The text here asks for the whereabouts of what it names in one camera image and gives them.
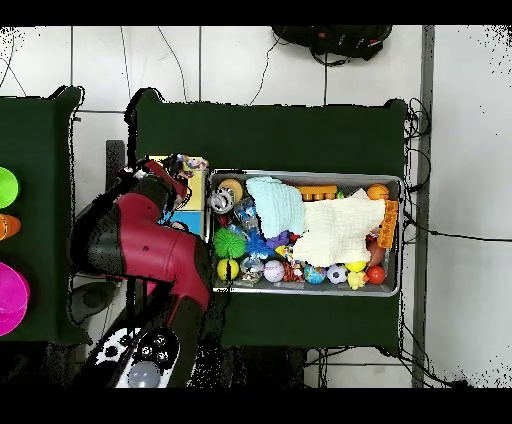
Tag wooden three-hole box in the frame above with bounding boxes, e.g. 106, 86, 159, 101
142, 154, 210, 297

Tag silver mesh bin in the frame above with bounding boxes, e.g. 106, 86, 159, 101
206, 167, 404, 298

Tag crushed drink can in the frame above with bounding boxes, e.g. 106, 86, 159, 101
208, 186, 236, 215

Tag green spiky ball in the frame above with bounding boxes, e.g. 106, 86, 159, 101
211, 226, 248, 260

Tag mint green muslin cloth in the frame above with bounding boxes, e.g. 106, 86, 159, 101
244, 176, 307, 240

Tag yellow ball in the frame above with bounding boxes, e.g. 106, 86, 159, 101
216, 257, 241, 282

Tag blue spiky ball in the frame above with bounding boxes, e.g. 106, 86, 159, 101
244, 231, 277, 260

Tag dark green table cloth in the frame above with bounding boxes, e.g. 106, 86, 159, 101
124, 86, 410, 354

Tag green-clothed side table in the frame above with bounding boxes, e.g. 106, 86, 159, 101
0, 84, 94, 347

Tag white baseball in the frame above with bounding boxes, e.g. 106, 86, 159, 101
262, 259, 287, 284

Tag orange plastic toy block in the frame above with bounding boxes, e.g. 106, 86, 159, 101
297, 184, 339, 202

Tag orange plastic cup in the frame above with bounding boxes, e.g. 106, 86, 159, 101
0, 213, 23, 242

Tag cream muslin cloth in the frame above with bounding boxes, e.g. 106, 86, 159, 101
292, 196, 387, 268

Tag magenta plastic bowl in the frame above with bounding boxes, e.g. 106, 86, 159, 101
0, 261, 32, 338

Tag orange toy basketball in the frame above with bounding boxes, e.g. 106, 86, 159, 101
366, 183, 391, 201

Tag yellow rubber duck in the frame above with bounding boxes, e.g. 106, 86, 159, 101
345, 270, 370, 292

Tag orange plastic grid tray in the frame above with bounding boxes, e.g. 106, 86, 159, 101
376, 199, 400, 250

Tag red-orange ball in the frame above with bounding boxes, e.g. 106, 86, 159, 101
365, 265, 386, 286

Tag black power cable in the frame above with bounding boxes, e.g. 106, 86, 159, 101
403, 211, 512, 244

